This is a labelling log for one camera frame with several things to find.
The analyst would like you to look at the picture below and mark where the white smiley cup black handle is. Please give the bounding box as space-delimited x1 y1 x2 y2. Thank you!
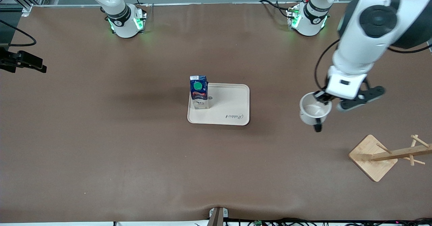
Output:
299 91 333 133

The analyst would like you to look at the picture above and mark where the blue white milk carton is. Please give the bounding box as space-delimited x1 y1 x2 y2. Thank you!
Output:
189 75 210 110

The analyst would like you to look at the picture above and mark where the wooden cup rack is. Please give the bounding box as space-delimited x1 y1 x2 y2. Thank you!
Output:
348 134 432 182

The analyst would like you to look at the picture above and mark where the beige plastic tray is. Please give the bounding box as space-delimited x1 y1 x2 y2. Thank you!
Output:
187 82 250 126

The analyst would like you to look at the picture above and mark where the brown table mat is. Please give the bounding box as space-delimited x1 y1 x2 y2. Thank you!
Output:
0 2 432 223

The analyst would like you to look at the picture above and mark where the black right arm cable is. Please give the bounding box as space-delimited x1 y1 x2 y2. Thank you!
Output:
0 19 37 48

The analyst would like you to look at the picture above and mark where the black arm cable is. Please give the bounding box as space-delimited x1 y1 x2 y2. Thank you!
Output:
0 19 37 48
314 38 432 92

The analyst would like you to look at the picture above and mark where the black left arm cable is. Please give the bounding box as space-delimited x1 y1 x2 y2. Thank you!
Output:
314 38 432 92

